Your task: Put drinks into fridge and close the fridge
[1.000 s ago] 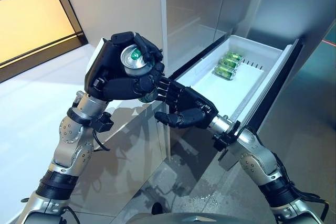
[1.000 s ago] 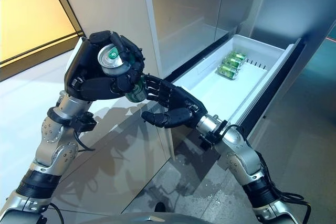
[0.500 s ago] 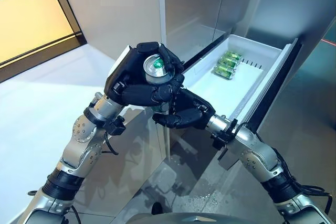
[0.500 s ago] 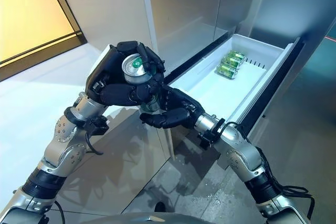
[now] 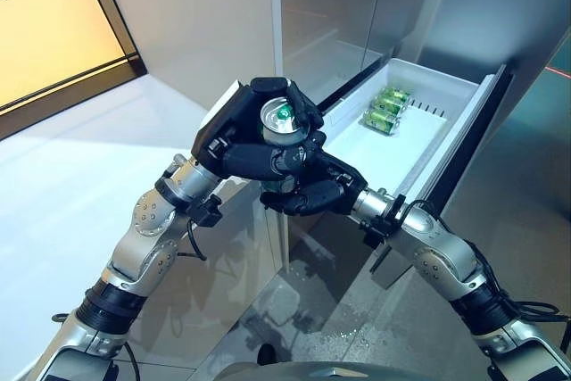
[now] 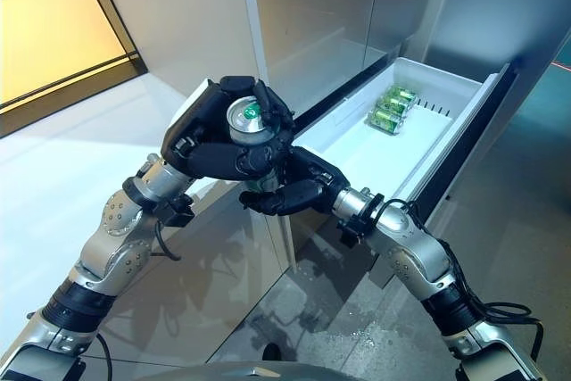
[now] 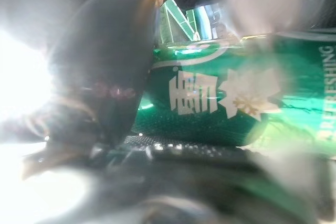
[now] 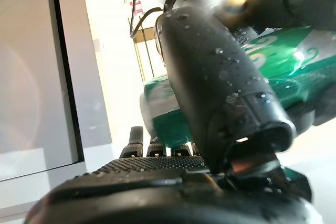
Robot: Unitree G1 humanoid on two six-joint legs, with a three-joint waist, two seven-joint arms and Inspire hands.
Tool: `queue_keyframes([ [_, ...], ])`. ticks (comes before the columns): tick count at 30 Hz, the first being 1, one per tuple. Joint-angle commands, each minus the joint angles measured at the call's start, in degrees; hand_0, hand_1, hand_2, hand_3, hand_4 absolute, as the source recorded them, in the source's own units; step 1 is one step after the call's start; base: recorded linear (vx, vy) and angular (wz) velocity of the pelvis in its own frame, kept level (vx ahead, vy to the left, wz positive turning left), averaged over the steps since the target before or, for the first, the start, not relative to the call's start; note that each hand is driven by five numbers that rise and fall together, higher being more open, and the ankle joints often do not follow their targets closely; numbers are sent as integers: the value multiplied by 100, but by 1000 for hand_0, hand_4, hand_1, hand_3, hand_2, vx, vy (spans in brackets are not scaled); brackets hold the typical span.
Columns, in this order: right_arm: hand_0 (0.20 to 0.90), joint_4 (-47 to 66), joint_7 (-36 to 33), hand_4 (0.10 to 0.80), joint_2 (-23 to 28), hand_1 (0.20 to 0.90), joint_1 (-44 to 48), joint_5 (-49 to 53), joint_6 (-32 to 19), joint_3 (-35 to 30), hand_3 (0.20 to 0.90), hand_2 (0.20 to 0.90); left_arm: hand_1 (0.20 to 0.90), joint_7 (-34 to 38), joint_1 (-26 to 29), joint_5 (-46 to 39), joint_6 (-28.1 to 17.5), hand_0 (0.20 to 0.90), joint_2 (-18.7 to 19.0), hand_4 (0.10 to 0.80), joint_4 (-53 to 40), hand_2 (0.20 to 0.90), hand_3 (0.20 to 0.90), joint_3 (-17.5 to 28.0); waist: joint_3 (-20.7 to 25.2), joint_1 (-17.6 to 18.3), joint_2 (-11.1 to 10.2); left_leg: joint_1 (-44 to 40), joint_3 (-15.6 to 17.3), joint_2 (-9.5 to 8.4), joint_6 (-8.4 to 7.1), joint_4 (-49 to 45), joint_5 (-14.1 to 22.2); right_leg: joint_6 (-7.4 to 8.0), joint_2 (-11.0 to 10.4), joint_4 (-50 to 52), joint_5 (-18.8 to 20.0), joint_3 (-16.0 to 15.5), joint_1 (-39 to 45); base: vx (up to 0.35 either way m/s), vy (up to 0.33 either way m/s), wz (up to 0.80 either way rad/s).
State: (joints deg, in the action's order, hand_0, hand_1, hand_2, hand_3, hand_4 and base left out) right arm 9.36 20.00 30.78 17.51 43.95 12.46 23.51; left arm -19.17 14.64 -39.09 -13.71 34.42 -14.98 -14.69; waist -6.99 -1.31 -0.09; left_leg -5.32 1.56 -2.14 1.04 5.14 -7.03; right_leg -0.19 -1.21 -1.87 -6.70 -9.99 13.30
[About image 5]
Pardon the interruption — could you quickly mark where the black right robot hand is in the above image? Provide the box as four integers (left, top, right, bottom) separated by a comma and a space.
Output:
258, 130, 369, 218

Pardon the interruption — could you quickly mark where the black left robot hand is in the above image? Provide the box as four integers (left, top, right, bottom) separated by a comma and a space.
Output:
190, 76, 327, 183

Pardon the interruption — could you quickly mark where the tall green beer can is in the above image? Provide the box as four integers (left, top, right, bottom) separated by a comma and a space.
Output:
260, 97, 314, 195

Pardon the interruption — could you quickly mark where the white fridge drawer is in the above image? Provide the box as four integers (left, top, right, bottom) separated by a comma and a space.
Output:
285, 57, 514, 288

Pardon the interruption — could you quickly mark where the stainless steel fridge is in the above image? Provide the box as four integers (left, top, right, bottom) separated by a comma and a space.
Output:
269, 0, 571, 289

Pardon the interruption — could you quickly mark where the small green drink can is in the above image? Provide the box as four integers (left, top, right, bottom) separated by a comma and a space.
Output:
383, 87, 414, 104
374, 95, 408, 117
362, 108, 403, 137

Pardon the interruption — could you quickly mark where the tall white cabinet panel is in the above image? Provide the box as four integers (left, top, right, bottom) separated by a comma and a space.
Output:
95, 0, 292, 276

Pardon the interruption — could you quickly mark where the white counter cabinet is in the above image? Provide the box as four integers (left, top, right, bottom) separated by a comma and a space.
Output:
0, 72, 287, 381

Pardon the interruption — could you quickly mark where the grey robot torso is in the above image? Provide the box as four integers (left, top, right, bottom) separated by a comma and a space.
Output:
219, 357, 403, 381

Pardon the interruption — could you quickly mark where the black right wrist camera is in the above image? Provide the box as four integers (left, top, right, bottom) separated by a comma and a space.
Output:
362, 194, 408, 244

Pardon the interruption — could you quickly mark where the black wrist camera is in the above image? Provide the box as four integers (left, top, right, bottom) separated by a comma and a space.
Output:
186, 195, 224, 228
362, 194, 408, 244

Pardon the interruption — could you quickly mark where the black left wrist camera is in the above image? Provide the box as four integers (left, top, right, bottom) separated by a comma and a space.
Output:
186, 195, 224, 228

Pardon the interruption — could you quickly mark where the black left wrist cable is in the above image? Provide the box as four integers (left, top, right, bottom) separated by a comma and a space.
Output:
184, 219, 209, 262

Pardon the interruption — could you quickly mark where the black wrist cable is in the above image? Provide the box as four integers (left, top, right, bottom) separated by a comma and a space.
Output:
401, 200, 564, 325
184, 219, 209, 262

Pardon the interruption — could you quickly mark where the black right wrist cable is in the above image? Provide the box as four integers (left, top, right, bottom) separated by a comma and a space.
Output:
401, 200, 564, 325

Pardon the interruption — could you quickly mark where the amber window with dark frame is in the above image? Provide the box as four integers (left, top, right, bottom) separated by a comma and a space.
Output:
0, 0, 149, 142

